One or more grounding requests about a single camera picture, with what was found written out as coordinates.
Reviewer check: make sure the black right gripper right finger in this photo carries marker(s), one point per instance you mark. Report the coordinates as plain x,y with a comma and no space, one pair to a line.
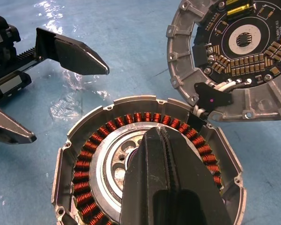
196,178

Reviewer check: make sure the silver motor housing copper windings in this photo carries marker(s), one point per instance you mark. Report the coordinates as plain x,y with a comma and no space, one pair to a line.
83,161

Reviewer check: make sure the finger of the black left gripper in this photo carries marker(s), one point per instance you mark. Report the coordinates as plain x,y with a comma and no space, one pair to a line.
11,130
77,58

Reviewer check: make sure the white round disc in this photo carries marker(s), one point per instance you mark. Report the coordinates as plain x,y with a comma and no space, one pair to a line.
185,70

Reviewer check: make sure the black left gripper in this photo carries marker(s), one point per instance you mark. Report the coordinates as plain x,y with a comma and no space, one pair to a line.
4,37

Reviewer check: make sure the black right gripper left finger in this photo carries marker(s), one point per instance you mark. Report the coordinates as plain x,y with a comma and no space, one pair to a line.
140,178

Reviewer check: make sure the silver spoked rotor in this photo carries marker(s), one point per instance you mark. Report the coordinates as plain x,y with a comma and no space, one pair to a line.
103,178

